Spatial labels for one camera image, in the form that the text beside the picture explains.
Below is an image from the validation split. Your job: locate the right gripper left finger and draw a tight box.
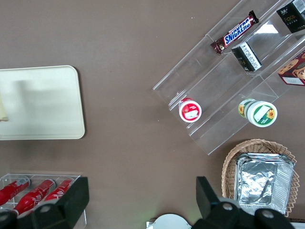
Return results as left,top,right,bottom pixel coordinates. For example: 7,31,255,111
28,176,90,229

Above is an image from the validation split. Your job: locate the aluminium foil tray stack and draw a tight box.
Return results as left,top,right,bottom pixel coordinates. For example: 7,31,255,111
234,153,296,216

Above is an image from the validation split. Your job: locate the red lid snack cup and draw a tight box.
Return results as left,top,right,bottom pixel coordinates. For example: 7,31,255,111
178,97,203,123

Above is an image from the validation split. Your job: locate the red cola bottle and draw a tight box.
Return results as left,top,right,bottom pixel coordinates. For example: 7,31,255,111
0,178,31,206
43,178,73,204
11,179,57,217

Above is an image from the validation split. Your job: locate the small black carton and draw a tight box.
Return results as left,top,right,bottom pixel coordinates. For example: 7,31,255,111
231,41,263,73
275,0,305,34

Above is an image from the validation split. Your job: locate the red cookie box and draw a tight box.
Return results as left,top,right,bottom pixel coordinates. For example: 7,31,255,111
277,50,305,87

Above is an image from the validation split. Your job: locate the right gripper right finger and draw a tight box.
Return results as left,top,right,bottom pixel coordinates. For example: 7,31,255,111
192,176,241,229

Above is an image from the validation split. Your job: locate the white plastic bin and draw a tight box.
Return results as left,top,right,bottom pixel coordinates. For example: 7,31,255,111
287,216,305,229

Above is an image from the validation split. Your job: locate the light tan wicker basket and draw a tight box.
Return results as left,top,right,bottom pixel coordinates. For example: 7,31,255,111
221,138,300,218

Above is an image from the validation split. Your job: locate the clear acrylic bottle rack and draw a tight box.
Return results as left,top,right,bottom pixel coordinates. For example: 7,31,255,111
0,173,88,228

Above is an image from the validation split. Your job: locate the Snickers chocolate bar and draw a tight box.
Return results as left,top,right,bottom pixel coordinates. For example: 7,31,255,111
210,10,259,56

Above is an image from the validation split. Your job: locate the clear acrylic stepped stand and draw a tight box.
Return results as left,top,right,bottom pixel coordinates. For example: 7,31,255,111
152,0,305,156

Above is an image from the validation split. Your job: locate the cream plastic tray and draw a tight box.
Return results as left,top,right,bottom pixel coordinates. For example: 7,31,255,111
0,64,86,141

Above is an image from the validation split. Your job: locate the green lid snack cup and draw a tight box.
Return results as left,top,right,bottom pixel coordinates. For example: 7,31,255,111
238,98,278,128

